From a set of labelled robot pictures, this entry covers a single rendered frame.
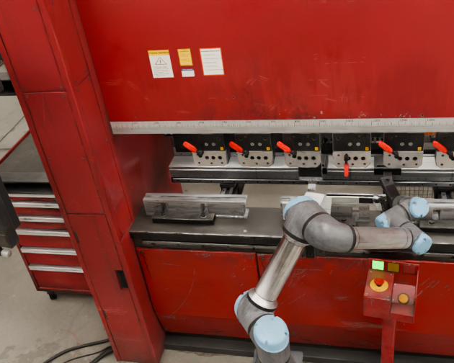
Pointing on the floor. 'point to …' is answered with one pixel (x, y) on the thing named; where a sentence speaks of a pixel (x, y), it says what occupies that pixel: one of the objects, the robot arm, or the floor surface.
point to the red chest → (42, 229)
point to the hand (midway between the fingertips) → (375, 196)
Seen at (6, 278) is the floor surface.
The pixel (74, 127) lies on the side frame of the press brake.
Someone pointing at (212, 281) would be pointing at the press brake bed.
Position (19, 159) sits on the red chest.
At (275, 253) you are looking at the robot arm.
